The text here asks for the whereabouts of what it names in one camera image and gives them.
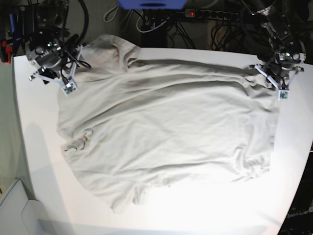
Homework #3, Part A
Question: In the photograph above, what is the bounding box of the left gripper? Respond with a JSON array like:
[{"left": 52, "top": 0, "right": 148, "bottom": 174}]
[{"left": 248, "top": 62, "right": 304, "bottom": 90}]

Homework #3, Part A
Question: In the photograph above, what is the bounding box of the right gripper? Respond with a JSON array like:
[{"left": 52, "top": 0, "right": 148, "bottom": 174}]
[{"left": 28, "top": 44, "right": 85, "bottom": 87}]

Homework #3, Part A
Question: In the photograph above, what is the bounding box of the beige t-shirt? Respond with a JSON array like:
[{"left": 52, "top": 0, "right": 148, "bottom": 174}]
[{"left": 57, "top": 35, "right": 279, "bottom": 213}]

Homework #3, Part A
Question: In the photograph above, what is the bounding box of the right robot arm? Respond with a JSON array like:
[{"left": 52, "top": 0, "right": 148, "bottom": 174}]
[{"left": 22, "top": 0, "right": 91, "bottom": 93}]

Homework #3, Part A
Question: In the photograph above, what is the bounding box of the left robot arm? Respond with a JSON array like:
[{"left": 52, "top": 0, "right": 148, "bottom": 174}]
[{"left": 243, "top": 0, "right": 306, "bottom": 92}]

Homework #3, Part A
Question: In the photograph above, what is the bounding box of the red black clamp tool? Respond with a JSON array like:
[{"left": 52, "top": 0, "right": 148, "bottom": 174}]
[{"left": 0, "top": 39, "right": 13, "bottom": 65}]

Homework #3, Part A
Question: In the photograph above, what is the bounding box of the blue overhead box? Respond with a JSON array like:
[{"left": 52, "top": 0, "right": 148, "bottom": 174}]
[{"left": 118, "top": 0, "right": 187, "bottom": 9}]

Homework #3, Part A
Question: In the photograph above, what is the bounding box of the black power strip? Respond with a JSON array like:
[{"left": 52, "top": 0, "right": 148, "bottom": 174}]
[{"left": 184, "top": 9, "right": 239, "bottom": 21}]

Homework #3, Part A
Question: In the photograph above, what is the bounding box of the white plastic bin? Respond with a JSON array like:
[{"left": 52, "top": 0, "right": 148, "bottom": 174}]
[{"left": 0, "top": 180, "right": 49, "bottom": 235}]

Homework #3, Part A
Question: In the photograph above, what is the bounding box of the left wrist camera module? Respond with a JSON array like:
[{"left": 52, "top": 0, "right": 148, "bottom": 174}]
[{"left": 278, "top": 89, "right": 290, "bottom": 100}]

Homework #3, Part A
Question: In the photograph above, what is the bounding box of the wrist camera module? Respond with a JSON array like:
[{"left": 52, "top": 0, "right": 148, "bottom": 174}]
[
  {"left": 62, "top": 82, "right": 78, "bottom": 96},
  {"left": 278, "top": 89, "right": 290, "bottom": 100}
]

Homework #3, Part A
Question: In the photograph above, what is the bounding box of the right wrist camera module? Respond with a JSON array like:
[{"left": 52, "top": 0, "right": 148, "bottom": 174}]
[{"left": 62, "top": 82, "right": 78, "bottom": 96}]

